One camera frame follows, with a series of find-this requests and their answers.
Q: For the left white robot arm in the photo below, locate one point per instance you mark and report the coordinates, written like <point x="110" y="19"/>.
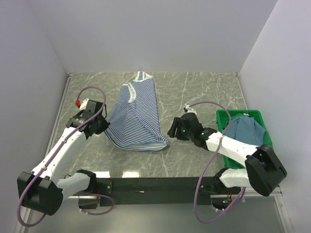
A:
<point x="43" y="189"/>

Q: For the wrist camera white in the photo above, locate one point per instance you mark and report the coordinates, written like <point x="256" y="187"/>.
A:
<point x="82" y="104"/>
<point x="189" y="109"/>

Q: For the green plastic bin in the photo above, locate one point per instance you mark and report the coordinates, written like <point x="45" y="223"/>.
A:
<point x="224" y="118"/>

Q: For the green tank top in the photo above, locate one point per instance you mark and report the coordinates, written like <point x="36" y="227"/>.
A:
<point x="261" y="135"/>

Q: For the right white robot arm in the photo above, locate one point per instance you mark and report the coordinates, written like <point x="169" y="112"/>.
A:
<point x="262" y="170"/>

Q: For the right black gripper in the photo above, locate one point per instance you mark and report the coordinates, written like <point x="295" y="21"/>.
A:
<point x="177" y="123"/>

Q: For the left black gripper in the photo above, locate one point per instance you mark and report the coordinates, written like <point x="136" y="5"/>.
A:
<point x="104" y="126"/>

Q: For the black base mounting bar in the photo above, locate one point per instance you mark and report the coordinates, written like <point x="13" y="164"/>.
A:
<point x="174" y="190"/>

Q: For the light blue tank top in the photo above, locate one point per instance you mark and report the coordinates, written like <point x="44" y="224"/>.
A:
<point x="241" y="129"/>

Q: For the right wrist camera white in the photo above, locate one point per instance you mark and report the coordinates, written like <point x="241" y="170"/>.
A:
<point x="189" y="109"/>

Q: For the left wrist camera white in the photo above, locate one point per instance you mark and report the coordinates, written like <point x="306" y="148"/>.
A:
<point x="82" y="104"/>

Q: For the blue white striped tank top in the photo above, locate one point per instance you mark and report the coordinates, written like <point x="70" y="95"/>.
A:
<point x="134" y="120"/>

